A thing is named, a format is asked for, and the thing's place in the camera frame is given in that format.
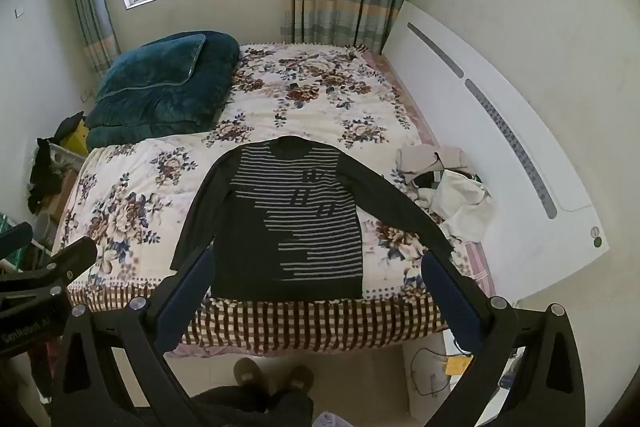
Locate teal pillow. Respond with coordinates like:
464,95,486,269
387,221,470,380
95,33,207,102

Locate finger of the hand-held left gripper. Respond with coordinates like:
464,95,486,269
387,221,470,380
0,237,98,295
0,222,34,254

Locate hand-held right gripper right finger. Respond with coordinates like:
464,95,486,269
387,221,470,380
420,249,586,427

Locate cardboard box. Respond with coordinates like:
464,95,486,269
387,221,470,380
47,172,77,219

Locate black striped sweater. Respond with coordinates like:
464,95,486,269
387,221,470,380
170,137,456,300

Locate yellow bag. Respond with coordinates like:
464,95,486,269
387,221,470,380
67,122,89,155

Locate black clothes pile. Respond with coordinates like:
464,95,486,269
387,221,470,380
27,112,86,214

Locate yellow floor packet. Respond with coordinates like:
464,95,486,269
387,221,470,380
445,354,473,376

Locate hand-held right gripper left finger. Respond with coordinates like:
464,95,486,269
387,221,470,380
50,247,216,427

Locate brown slipper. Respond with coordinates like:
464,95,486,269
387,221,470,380
234,357,261,390
284,364,315,393

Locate floral blanket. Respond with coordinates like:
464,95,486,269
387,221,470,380
52,43,493,358

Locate black floor cable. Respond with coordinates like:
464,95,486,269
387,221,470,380
410,347,453,398

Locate person's legs in black trousers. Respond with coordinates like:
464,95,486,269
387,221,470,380
190,384,313,427

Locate white headboard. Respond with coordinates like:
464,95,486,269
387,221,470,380
382,1,611,303

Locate teal folded quilt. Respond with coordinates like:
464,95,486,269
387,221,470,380
85,32,241,152

